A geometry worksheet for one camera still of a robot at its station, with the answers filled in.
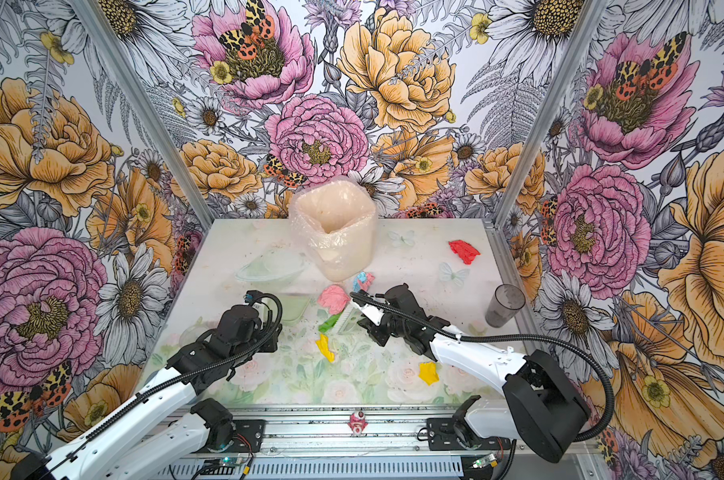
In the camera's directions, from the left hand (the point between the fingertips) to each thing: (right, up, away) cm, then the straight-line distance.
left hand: (275, 336), depth 81 cm
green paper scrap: (+12, 0, +13) cm, 18 cm away
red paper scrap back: (+60, +23, +31) cm, 71 cm away
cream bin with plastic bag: (+13, +32, +25) cm, 43 cm away
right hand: (+24, +2, +3) cm, 24 cm away
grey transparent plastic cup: (+63, +8, +4) cm, 63 cm away
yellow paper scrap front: (+41, -11, +3) cm, 43 cm away
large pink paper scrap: (+14, +7, +17) cm, 23 cm away
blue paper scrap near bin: (+22, +13, +24) cm, 35 cm away
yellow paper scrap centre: (+11, -5, +9) cm, 15 cm away
